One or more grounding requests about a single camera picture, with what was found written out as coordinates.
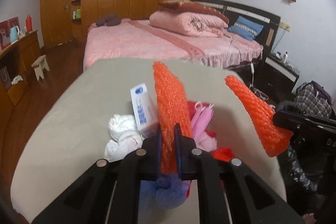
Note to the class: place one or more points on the white blue milk carton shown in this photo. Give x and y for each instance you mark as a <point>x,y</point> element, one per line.
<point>145,112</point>

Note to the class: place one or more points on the white lotion bottle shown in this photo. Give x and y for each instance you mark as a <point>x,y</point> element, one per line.
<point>284,57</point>

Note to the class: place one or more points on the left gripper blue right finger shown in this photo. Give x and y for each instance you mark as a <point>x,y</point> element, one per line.
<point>178,148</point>

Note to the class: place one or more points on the pink sheeted bed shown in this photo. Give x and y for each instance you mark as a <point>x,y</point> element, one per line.
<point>138,39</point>

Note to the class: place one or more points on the beige table cloth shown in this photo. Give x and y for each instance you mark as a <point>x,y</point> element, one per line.
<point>90,113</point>

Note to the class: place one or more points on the blue mesh net ball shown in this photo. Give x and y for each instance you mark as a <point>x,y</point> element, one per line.
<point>167,192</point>

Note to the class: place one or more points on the light blue electric kettle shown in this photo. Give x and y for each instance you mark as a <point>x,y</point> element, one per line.
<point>14,34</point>

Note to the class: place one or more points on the white plastic bag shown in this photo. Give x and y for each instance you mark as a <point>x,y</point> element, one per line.
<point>121,124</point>

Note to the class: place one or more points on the red gift box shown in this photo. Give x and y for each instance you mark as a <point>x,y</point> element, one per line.
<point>5,27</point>

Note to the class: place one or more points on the black white nightstand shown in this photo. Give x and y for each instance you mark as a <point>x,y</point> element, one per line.
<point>275,79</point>

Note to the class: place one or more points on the black bed headboard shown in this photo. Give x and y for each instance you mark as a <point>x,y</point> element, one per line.
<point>233,10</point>

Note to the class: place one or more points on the plaid cloth bundle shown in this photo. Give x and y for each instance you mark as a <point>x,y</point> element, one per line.
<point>314,99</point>

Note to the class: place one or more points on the red patterned blanket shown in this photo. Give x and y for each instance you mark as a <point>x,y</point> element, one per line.
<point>178,7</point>

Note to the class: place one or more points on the red cloth rag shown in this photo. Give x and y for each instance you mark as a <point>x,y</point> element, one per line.
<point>221,153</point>

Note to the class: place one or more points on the folded pink quilt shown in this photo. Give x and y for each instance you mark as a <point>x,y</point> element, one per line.
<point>189,23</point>

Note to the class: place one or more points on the wall power socket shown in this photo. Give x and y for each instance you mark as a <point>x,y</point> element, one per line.
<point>285,26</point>

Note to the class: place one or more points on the small white wooden stool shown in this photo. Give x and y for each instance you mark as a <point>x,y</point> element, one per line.
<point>39,65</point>

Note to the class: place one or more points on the red thermos bottle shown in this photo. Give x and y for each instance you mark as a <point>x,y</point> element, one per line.
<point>29,25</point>

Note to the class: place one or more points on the white cloth on shelf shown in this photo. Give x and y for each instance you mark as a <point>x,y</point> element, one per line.
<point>16,79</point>

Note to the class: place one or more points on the wooden sideboard cabinet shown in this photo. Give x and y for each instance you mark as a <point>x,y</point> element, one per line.
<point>16,59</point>

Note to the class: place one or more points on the blue pillow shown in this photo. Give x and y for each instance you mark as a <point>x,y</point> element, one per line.
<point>246,28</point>

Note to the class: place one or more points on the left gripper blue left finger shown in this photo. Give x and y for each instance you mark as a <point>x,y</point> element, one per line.
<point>159,150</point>

